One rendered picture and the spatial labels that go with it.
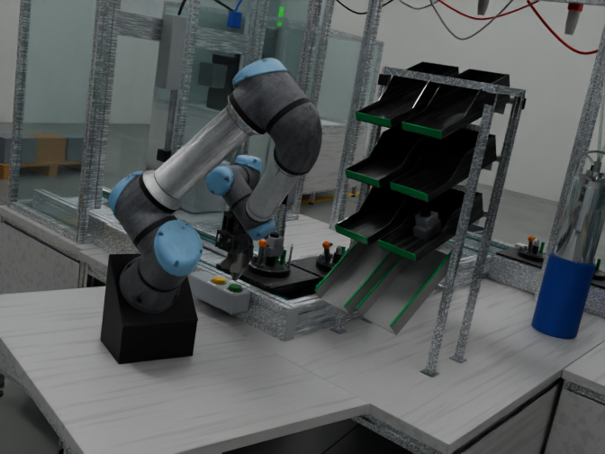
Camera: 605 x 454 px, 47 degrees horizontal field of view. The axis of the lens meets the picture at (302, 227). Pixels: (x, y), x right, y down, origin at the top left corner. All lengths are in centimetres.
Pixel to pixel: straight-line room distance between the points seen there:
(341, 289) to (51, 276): 125
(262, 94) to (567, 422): 142
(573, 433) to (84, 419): 148
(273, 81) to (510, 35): 1148
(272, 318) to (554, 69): 1095
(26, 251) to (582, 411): 209
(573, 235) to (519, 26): 1050
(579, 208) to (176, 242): 142
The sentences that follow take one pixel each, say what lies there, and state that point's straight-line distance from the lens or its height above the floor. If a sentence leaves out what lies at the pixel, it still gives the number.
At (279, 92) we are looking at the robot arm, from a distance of 150.
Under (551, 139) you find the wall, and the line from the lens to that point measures 1262.
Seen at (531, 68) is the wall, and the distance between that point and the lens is 1275.
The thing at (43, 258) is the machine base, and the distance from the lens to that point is 285.
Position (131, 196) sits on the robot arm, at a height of 128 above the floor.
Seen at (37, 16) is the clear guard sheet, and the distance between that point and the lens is 292.
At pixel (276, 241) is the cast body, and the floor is 107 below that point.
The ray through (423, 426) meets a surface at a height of 86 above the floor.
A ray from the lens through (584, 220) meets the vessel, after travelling 250.
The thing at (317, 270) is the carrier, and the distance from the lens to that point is 233.
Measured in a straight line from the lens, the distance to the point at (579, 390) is 234.
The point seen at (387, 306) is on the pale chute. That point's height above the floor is 103.
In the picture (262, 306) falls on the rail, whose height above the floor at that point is 93.
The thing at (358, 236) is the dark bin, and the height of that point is 120.
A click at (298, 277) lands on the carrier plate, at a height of 97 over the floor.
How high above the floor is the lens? 164
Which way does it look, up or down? 13 degrees down
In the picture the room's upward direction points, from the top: 10 degrees clockwise
